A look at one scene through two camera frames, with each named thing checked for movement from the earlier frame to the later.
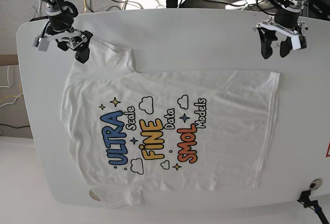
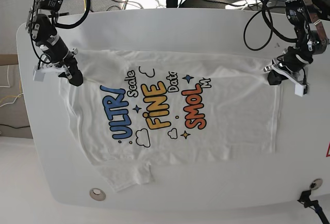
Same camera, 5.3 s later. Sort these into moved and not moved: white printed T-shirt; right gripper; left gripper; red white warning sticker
Moved: right gripper; white printed T-shirt; left gripper
Not moved: red white warning sticker
